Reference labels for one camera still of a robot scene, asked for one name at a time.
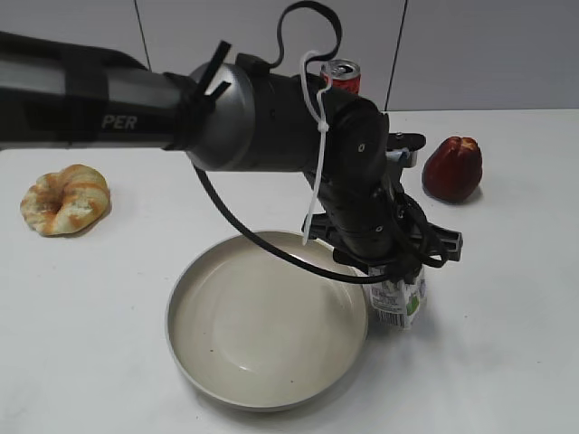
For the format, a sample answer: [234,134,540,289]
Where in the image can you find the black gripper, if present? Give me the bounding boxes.
[309,133,462,278]

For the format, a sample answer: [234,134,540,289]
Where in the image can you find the white blue milk carton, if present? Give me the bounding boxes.
[365,267,427,330]

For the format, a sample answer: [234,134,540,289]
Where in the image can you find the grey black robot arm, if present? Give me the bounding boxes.
[1,33,462,283]

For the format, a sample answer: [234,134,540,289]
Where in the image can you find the beige round plate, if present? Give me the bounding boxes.
[166,236,368,411]

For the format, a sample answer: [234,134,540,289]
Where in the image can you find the dark red wax apple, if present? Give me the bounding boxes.
[422,136,483,203]

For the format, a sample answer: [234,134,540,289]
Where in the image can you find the white zip tie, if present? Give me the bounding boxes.
[299,50,333,245]

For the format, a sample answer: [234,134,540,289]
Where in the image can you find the red soda can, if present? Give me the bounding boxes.
[320,59,361,94]

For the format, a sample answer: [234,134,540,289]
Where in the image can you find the black cable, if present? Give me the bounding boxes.
[190,1,447,287]

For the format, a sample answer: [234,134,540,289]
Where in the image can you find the striped bread ring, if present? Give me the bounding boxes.
[19,164,111,237]

